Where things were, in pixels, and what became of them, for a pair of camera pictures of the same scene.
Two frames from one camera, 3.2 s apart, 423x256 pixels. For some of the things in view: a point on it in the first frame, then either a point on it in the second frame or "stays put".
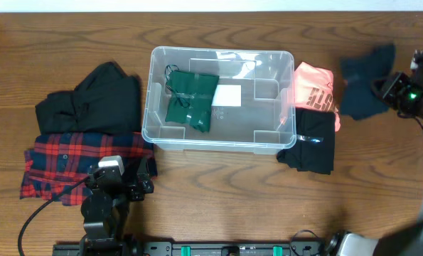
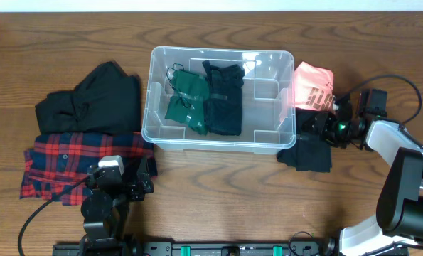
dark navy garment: x=357 y=74 to x=222 y=102
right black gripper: x=397 y=83 to x=321 y=127
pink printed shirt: x=314 y=89 stays put
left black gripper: x=134 y=180 stays put
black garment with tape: x=313 y=150 stays put
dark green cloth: x=190 y=99 stays put
